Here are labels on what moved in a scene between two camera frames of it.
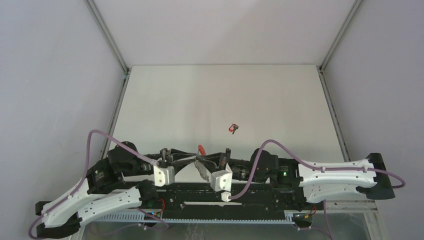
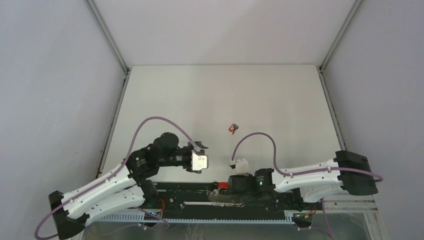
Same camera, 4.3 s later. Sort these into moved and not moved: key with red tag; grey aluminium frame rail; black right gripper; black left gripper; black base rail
Moved: black left gripper; black right gripper
Not moved: key with red tag; black base rail; grey aluminium frame rail
